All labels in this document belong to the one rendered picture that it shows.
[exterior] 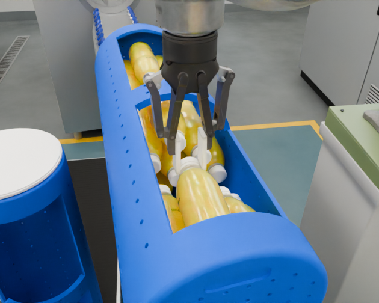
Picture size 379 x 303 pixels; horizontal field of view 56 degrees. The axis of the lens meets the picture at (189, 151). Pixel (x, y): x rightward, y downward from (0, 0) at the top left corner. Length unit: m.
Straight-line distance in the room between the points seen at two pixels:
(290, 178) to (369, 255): 1.42
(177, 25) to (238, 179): 0.42
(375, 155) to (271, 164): 1.66
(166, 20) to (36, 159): 0.58
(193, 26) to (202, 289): 0.31
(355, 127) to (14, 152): 0.87
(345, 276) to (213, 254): 0.79
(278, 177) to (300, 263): 2.01
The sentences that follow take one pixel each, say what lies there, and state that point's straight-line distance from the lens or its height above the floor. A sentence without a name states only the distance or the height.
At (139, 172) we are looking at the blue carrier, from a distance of 0.58.
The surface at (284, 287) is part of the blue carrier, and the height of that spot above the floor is 1.15.
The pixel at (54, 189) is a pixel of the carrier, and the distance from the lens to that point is 0.92.
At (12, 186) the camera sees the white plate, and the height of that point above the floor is 1.04.
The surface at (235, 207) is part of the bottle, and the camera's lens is 0.59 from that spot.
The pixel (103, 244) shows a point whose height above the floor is 0.15.
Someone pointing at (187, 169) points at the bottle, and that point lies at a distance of 0.59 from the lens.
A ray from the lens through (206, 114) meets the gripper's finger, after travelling 0.55.
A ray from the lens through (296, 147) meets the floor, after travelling 2.79.
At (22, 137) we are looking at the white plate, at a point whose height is 1.04.
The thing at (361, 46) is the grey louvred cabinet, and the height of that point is 0.64.
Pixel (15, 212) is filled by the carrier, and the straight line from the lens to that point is 0.90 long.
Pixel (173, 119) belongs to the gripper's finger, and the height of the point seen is 1.29.
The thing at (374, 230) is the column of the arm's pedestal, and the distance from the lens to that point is 1.05.
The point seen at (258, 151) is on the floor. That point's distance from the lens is 2.68.
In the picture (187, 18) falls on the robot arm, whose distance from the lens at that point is 0.46.
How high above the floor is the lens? 1.57
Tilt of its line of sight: 37 degrees down
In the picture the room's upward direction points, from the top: straight up
